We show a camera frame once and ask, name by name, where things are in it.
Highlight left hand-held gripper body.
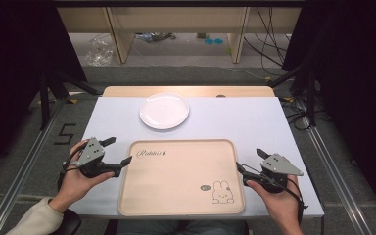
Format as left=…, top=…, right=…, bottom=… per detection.
left=74, top=137, right=122, bottom=179

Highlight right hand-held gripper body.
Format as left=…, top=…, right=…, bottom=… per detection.
left=254, top=152, right=305, bottom=194

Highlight person's left hand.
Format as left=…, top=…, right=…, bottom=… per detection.
left=48, top=139, right=116, bottom=213

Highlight person's right hand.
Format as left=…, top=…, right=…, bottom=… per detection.
left=246, top=174, right=304, bottom=227

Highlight beige tray with rabbit print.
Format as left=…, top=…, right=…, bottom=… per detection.
left=117, top=138, right=246, bottom=217

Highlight white round plate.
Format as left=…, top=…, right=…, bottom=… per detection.
left=138, top=92, right=191, bottom=131

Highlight black metal stand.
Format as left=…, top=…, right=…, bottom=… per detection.
left=37, top=70, right=101, bottom=131
left=266, top=62, right=319, bottom=128

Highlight black chair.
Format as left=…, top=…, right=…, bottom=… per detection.
left=47, top=198, right=83, bottom=235

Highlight clear plastic bag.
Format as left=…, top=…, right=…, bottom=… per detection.
left=83, top=33, right=116, bottom=68

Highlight wooden table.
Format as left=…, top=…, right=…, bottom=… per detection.
left=102, top=85, right=276, bottom=98

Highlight dark curtain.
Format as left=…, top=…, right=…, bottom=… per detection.
left=282, top=0, right=376, bottom=214
left=0, top=0, right=88, bottom=184

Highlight blue round lids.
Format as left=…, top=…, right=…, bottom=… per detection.
left=204, top=37, right=225, bottom=46

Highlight light wooden shelf unit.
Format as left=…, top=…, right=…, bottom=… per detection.
left=56, top=5, right=304, bottom=66

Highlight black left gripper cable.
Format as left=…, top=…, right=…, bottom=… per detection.
left=56, top=142, right=90, bottom=191

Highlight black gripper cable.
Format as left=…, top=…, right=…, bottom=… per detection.
left=56, top=142, right=90, bottom=191
left=283, top=177, right=309, bottom=227

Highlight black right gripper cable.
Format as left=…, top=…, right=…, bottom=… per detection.
left=283, top=177, right=309, bottom=227

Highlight metal floor rail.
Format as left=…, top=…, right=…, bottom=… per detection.
left=0, top=97, right=67, bottom=235
left=293, top=97, right=375, bottom=235

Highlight black floor cables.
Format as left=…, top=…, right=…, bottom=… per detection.
left=243, top=6, right=327, bottom=131

